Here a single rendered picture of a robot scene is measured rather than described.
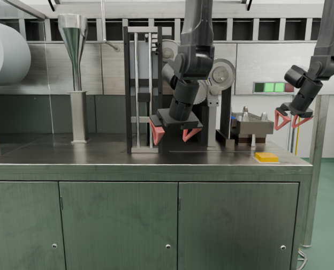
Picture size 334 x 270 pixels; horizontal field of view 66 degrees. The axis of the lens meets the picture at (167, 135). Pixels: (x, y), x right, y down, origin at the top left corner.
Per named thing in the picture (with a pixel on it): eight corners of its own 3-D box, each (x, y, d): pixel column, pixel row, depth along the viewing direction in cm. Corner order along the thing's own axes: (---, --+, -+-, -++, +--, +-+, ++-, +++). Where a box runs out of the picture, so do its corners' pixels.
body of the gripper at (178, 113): (156, 114, 71) (161, 91, 66) (187, 112, 75) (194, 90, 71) (165, 128, 67) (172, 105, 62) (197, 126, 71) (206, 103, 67)
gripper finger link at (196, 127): (165, 134, 78) (172, 109, 72) (185, 132, 81) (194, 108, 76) (174, 149, 74) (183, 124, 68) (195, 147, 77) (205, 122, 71)
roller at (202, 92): (181, 103, 124) (182, 77, 122) (180, 99, 149) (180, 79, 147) (206, 103, 124) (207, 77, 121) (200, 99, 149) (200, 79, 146)
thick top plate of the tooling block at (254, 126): (240, 134, 123) (240, 121, 122) (222, 121, 162) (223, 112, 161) (273, 134, 123) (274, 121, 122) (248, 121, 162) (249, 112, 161)
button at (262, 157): (260, 163, 102) (260, 157, 101) (255, 157, 109) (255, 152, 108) (278, 163, 102) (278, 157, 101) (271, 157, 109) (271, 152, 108)
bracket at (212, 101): (206, 150, 121) (209, 84, 115) (205, 147, 128) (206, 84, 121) (217, 150, 121) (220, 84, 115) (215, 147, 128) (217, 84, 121)
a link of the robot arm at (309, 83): (318, 83, 82) (328, 83, 85) (302, 72, 87) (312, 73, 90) (306, 100, 87) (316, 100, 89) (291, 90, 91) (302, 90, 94)
